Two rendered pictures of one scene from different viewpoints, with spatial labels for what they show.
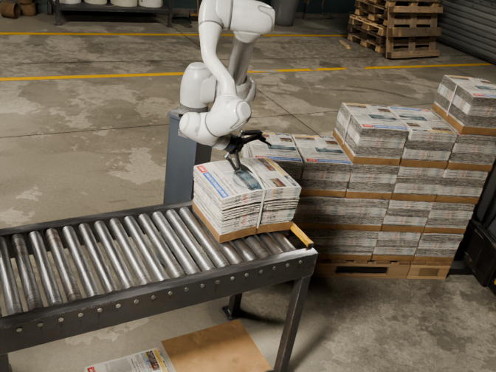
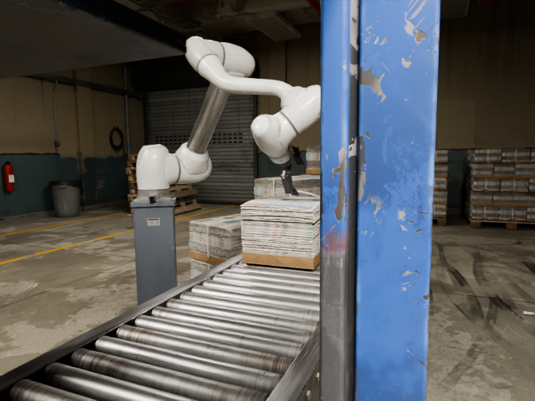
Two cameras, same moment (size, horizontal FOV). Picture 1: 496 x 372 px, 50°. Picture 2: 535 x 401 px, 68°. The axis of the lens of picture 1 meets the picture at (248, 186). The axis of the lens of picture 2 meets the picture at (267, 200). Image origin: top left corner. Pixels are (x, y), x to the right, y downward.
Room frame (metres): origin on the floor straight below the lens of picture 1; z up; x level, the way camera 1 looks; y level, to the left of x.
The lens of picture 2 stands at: (0.76, 0.98, 1.21)
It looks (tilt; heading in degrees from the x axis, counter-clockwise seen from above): 6 degrees down; 326
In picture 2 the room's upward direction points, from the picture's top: 1 degrees counter-clockwise
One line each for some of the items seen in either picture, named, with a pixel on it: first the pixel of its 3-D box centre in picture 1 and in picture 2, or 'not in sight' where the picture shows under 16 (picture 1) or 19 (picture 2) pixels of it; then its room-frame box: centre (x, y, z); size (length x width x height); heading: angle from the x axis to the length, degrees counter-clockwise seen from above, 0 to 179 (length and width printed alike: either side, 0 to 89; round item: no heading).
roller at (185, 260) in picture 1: (175, 243); (274, 288); (1.80, 0.26, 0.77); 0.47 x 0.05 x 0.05; 33
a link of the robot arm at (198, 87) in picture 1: (198, 83); (154, 166); (2.70, 0.35, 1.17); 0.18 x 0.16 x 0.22; 98
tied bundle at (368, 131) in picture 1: (368, 133); (287, 194); (2.95, -0.66, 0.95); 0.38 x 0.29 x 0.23; 14
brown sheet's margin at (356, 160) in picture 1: (364, 146); not in sight; (2.95, -0.66, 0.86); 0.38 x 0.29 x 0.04; 14
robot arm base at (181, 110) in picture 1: (191, 108); (154, 194); (2.68, 0.37, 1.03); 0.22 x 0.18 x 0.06; 157
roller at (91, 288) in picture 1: (80, 262); (213, 339); (1.59, 0.59, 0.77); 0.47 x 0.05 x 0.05; 33
